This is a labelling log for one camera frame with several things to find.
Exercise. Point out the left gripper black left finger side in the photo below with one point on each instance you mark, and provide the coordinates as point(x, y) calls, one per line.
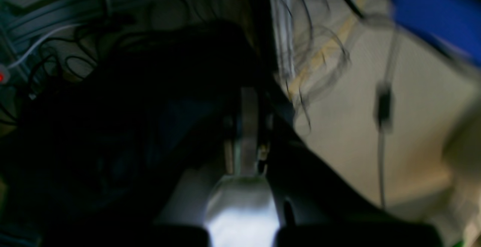
point(143, 164)

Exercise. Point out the left gripper black right finger side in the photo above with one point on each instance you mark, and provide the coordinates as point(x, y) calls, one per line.
point(315, 206)

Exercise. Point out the blue object under table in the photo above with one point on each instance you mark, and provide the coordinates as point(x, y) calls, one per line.
point(451, 26)

